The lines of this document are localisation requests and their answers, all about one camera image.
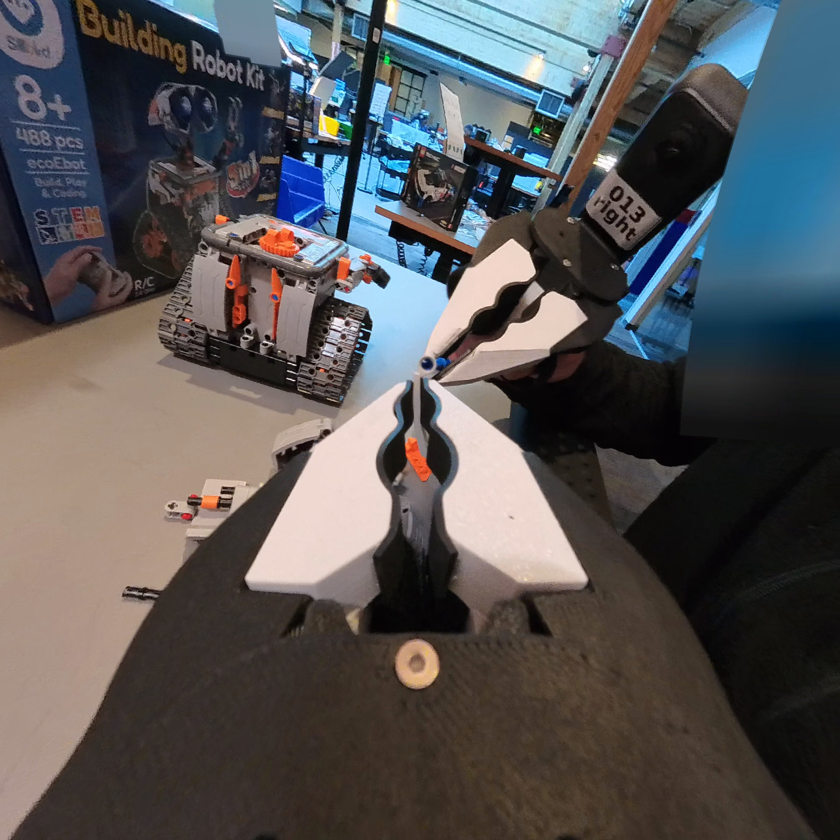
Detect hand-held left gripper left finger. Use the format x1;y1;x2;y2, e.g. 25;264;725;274
244;382;414;632

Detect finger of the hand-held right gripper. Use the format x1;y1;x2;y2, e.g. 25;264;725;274
423;238;544;361
437;289;589;386

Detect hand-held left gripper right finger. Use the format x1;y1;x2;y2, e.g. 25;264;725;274
425;382;589;632

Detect grey and orange brick assembly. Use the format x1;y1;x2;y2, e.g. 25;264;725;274
394;374;442;559

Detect wooden workbench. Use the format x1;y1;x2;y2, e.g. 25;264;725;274
374;199;490;277

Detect grey shell assembly with pins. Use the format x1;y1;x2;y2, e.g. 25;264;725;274
271;419;337;468

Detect small grey orange connector assembly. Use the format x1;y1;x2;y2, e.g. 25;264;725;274
164;478;265;526

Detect black toy car box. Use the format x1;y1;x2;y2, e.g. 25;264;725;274
400;143;480;232

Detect white leaning board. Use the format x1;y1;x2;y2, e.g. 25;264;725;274
437;82;468;147

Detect black pole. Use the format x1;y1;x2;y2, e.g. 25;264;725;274
335;0;389;245

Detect grey orange tracked toy robot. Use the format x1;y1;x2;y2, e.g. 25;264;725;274
157;213;392;406

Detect blue robot kit box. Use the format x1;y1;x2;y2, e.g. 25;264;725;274
0;0;291;324

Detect wooden support post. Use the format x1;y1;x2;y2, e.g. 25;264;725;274
535;0;678;221

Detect white metal frame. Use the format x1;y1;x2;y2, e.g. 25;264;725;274
623;190;719;332

